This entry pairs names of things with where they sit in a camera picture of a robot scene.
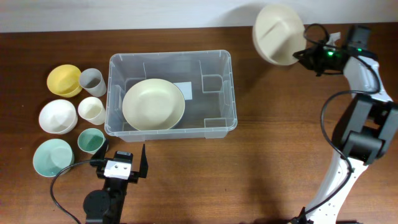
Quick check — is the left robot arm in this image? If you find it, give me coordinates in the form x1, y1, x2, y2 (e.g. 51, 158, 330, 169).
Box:
83, 140, 149, 223

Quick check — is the green plastic cup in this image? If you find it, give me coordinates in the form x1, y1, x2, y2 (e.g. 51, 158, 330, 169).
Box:
77, 128, 106, 154

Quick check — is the grey plastic cup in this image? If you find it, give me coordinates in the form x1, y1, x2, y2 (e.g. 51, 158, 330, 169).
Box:
79, 68, 107, 97

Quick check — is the cream plastic cup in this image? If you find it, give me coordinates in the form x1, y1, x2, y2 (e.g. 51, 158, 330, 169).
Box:
78, 96, 106, 125

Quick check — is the white label in bin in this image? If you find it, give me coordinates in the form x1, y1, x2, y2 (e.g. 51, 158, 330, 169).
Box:
174, 82, 193, 100

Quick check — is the clear plastic storage bin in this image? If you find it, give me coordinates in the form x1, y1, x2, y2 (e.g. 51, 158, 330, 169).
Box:
104, 50, 238, 142

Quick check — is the light green small bowl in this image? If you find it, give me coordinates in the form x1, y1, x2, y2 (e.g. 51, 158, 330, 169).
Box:
32, 139, 75, 177

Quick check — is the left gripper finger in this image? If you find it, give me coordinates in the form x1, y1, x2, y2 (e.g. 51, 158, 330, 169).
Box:
90, 139, 109, 166
139, 144, 149, 179

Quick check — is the dark blue bowl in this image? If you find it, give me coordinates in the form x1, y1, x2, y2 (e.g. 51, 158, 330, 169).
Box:
169, 103, 186, 129

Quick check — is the cream bowl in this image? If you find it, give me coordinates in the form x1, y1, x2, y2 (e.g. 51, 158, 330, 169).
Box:
252, 4, 306, 66
122, 78, 185, 131

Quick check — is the white small bowl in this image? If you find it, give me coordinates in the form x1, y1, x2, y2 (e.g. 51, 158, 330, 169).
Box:
39, 100, 78, 134

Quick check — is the yellow small bowl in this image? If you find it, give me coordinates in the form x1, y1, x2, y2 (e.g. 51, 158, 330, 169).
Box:
47, 64, 83, 98

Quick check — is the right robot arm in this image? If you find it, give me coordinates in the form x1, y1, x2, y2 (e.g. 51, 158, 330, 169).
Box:
291, 45, 397, 223

